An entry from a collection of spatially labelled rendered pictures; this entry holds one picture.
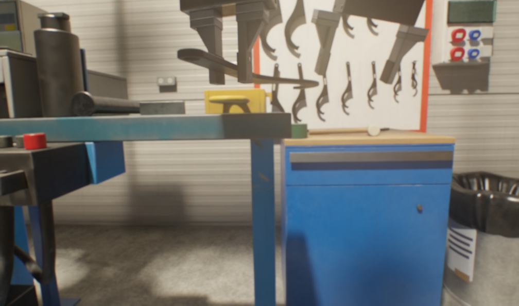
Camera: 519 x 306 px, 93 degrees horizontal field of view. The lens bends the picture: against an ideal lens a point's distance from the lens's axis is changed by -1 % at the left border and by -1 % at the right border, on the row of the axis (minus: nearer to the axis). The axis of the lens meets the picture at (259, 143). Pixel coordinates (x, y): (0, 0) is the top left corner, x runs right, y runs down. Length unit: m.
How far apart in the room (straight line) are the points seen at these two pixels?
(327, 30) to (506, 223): 1.38
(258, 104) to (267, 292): 0.51
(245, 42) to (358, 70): 2.05
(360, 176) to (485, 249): 0.80
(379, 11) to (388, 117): 2.01
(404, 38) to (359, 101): 1.86
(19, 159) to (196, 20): 0.33
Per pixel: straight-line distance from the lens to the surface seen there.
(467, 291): 1.90
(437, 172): 1.32
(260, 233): 0.71
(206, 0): 0.40
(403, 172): 1.25
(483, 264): 1.78
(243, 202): 2.43
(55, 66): 0.65
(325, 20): 0.46
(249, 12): 0.38
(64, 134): 0.60
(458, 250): 1.82
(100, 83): 0.87
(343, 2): 0.46
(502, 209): 1.63
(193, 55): 0.28
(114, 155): 0.62
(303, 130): 1.13
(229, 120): 0.46
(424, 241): 1.41
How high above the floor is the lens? 1.06
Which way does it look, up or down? 7 degrees down
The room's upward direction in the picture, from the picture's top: 1 degrees counter-clockwise
